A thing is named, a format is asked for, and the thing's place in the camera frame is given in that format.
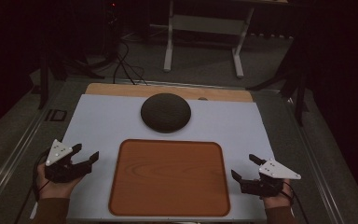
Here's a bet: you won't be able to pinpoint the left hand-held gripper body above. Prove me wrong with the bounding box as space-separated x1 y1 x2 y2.
44 138 93 184

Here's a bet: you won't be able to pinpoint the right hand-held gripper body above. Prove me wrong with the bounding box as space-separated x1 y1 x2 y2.
240 159 302 198

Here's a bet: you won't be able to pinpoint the person's right hand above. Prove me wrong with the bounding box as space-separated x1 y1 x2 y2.
262 179 294 210

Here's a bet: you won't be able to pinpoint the person's left hand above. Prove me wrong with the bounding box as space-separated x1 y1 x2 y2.
36 161 84 201

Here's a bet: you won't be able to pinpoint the white table mat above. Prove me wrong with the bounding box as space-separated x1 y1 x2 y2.
64 93 276 223

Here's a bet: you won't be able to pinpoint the black floor socket plate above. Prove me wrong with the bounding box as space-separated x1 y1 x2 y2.
44 108 68 123

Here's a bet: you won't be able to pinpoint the brown wooden tray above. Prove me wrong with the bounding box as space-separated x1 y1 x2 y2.
108 138 231 218

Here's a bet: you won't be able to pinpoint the black metal stand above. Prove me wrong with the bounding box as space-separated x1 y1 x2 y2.
246 43 311 127
36 40 68 110

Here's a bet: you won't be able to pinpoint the dark round dome lid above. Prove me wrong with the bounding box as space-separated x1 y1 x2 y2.
140 92 192 134

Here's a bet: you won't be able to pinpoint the dark device with red light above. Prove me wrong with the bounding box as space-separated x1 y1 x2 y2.
103 0 121 59

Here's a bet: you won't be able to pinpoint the right hand-held gripper cable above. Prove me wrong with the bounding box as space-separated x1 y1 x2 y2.
282 181 310 224

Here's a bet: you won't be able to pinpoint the hand-held gripper cable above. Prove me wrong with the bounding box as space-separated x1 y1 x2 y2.
282 181 310 224
13 150 50 224

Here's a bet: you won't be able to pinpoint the left hand-held gripper cable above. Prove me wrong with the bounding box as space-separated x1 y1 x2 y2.
13 150 50 224

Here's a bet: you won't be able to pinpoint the black floor cables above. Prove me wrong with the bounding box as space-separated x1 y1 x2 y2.
83 38 148 86

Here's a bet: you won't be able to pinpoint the white metal frame table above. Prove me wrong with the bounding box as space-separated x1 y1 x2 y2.
162 0 290 79

